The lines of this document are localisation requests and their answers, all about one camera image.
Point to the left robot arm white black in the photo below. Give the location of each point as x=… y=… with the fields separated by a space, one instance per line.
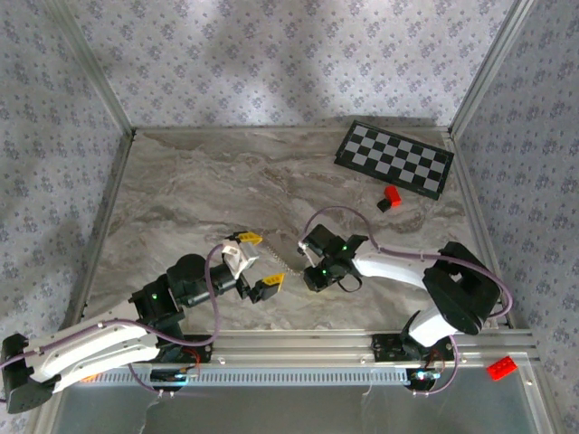
x=90 y=352

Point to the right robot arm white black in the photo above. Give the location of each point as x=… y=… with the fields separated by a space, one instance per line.
x=461 y=289

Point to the small black block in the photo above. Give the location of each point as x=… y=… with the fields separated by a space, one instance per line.
x=384 y=205

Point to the red block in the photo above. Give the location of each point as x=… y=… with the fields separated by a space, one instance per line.
x=392 y=195

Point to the small circuit board green light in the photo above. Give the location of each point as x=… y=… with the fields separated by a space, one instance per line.
x=174 y=376
x=425 y=376

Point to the black grey checkerboard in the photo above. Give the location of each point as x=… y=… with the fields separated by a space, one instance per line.
x=393 y=153

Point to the grey metal shelf plate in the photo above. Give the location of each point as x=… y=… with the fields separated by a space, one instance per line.
x=289 y=411

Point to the red toy brick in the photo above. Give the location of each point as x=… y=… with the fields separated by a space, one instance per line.
x=502 y=368

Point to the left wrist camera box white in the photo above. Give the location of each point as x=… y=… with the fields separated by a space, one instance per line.
x=240 y=260

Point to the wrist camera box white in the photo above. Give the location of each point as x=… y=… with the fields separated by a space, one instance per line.
x=307 y=255
x=240 y=260

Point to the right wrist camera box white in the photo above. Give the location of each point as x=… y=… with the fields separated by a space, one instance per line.
x=307 y=255

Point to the wide aluminium mounting rail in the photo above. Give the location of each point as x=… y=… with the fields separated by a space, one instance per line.
x=289 y=346

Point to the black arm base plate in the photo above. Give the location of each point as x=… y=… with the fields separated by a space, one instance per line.
x=203 y=350
x=384 y=350

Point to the aluminium frame rail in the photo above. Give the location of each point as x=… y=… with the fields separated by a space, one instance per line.
x=478 y=226
x=104 y=226
x=249 y=129

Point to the aluminium frame post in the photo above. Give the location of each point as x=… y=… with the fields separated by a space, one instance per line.
x=94 y=68

